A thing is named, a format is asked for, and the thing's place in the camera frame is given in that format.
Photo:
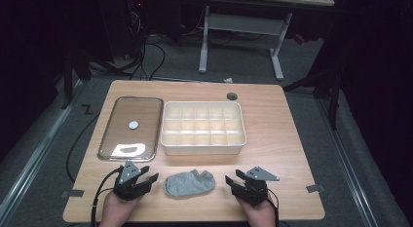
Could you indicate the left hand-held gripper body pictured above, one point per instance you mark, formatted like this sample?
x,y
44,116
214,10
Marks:
x,y
130,184

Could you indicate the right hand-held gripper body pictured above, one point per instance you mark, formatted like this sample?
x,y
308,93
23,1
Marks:
x,y
253,189

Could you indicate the black metal stand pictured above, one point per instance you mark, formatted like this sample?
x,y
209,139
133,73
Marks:
x,y
334,100
67,87

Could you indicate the person's right hand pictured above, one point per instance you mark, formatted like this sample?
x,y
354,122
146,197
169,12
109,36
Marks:
x,y
261,214

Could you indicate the white divided storage box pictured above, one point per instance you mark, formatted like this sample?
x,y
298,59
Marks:
x,y
203,149

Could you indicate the white-legged background desk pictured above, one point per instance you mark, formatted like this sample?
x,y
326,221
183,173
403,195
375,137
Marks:
x,y
246,24

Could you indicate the clear plastic box lid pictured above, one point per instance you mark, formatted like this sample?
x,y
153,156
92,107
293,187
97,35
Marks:
x,y
136,110

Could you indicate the small red object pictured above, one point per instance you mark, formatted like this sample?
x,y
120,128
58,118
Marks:
x,y
299,39

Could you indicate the dark round table grommet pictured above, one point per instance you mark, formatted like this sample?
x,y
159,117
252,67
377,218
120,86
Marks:
x,y
232,96

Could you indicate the crumpled white paper scrap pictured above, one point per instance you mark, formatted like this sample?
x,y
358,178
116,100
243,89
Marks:
x,y
228,80

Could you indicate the grey ankle sock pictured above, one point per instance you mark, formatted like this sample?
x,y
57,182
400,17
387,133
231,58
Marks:
x,y
190,184

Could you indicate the metal floor rail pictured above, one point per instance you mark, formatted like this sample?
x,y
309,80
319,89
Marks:
x,y
32,168
350,175

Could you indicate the grey tape piece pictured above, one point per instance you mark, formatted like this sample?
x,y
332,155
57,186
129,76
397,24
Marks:
x,y
73,194
315,188

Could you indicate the person's left hand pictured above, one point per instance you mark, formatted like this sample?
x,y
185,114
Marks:
x,y
117,210

